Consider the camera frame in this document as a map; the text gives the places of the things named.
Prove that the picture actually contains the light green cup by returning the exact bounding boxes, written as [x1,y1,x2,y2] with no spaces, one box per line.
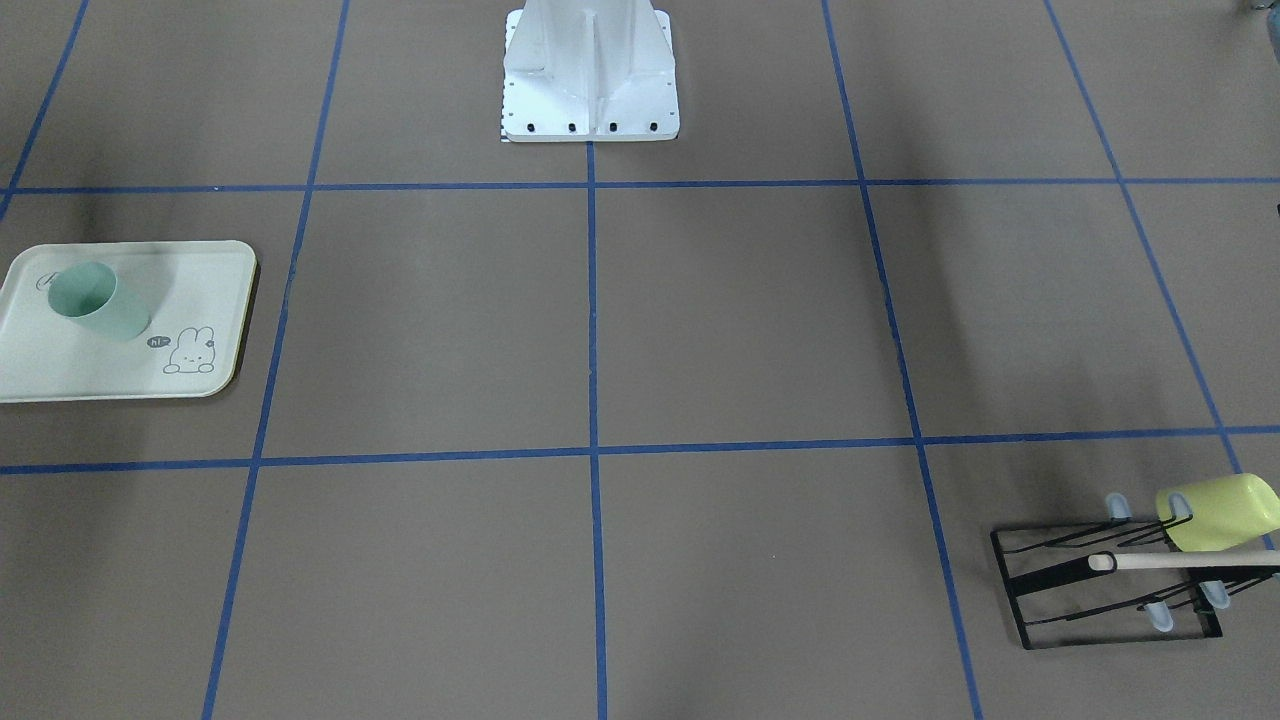
[47,261,151,342]

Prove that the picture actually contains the cream rabbit tray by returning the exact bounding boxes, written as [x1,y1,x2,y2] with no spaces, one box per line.
[1,240,259,404]

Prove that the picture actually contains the yellow cup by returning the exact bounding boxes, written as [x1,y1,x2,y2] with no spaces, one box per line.
[1155,473,1279,552]

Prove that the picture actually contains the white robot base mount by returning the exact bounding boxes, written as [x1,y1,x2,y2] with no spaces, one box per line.
[500,1,681,143]

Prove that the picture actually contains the black wire cup rack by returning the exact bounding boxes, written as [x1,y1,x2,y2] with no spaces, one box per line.
[989,493,1277,651]

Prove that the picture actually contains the wooden rack handle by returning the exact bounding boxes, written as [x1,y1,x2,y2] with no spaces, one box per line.
[1085,550,1279,574]

